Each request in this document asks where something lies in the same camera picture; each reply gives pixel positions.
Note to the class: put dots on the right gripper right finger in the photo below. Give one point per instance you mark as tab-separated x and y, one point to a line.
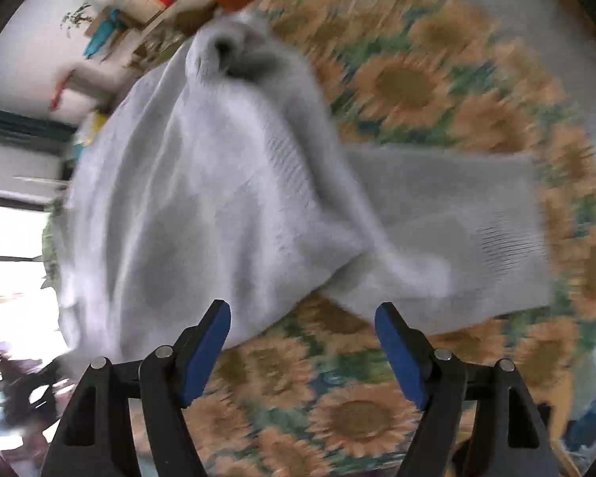
480	416

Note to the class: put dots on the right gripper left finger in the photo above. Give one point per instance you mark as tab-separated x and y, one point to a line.
95	438

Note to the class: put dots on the grey knit sweater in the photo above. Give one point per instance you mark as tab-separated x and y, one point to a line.
221	176

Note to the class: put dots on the yellow bin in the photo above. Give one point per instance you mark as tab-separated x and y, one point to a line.
90	127

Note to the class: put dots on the dark curtain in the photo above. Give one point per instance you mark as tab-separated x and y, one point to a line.
15	125

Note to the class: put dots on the white laundry basket red lid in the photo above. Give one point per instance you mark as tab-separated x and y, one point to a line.
74	81

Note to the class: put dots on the sunflower pattern bed cover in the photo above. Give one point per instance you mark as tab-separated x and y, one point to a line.
461	140

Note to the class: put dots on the teal basin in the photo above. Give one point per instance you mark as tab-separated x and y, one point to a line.
108	24

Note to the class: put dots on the low wooden shelf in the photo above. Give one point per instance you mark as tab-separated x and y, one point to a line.
138	20

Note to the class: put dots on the potted plant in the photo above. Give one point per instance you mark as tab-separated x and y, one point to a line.
81	17

